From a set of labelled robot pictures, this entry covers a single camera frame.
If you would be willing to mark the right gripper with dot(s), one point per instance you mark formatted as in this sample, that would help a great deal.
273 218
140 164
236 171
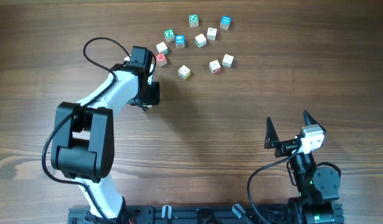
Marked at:
272 142

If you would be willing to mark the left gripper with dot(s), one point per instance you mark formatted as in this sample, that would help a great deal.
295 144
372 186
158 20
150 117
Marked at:
155 100

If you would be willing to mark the red M block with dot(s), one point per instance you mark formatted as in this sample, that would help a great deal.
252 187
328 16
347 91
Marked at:
161 59

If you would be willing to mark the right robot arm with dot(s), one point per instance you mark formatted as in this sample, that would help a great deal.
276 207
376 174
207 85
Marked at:
317 183

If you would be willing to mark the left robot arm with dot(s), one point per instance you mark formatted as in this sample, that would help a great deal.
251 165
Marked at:
83 137

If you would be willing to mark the white block teal side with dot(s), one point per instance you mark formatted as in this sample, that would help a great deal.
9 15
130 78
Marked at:
162 48

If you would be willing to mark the green Z block left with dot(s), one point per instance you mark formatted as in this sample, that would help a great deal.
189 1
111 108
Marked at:
169 35

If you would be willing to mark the green z block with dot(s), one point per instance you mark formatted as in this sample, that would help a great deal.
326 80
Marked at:
193 20
169 35

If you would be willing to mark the white block yellow side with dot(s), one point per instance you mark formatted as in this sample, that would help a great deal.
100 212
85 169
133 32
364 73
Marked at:
184 72

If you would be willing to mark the blue block centre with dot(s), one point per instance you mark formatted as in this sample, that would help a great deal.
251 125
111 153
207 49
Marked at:
179 41

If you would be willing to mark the white block green side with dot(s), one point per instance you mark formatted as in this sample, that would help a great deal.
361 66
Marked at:
200 40

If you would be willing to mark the green Z block far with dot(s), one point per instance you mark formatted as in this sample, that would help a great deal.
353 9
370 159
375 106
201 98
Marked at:
193 20

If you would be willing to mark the white block red Q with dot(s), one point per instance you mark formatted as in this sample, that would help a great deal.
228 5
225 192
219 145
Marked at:
215 66

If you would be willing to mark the white block red side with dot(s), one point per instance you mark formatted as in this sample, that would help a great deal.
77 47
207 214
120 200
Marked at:
211 33

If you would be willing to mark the white block blue side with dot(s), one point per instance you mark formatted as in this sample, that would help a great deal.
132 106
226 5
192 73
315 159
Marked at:
227 60

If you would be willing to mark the blue block far right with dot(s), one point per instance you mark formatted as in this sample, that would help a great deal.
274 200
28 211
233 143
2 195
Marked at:
225 22

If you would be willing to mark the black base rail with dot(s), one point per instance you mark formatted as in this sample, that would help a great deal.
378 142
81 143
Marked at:
272 213

